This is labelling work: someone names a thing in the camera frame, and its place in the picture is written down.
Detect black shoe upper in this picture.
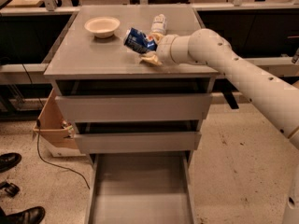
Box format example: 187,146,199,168
0,153,21,173

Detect black floor cable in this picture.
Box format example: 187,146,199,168
35,119,92,190

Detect grey middle drawer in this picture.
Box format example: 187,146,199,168
75,132,201,154

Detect grey top drawer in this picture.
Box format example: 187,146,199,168
56,94,211,122

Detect grey metal rail frame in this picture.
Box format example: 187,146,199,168
0,2,299,85

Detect brown cardboard box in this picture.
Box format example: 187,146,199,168
33,91,80,157

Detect blue pepsi can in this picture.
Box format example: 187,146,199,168
123,28,157,54

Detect black caster wheel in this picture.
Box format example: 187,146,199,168
0,181,20,197

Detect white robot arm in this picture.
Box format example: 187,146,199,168
154,29,299,224

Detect grey drawer cabinet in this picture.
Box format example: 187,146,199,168
42,4,221,224

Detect black shoe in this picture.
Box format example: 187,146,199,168
0,153,21,173
0,206,46,224

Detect white paper bowl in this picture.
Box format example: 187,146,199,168
84,17,121,38

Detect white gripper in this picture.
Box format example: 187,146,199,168
140,33,191,65

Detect black shoe lower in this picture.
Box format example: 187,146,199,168
0,206,46,224

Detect grey open bottom drawer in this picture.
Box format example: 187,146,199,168
84,152,197,224

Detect white plastic bottle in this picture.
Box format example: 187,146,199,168
151,14,167,35

